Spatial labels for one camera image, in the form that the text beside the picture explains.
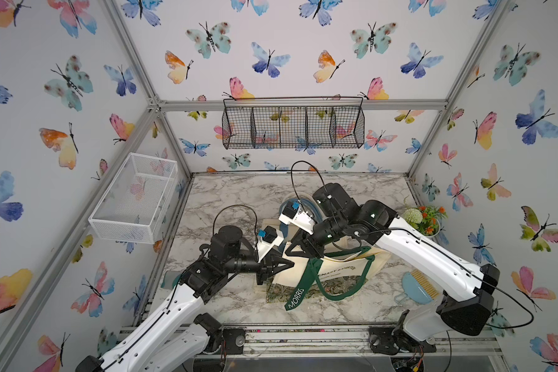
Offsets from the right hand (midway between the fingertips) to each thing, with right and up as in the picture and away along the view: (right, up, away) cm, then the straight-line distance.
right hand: (290, 248), depth 62 cm
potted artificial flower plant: (+50, +5, +24) cm, 56 cm away
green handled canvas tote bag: (+15, -9, +8) cm, 19 cm away
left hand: (0, -5, +2) cm, 5 cm away
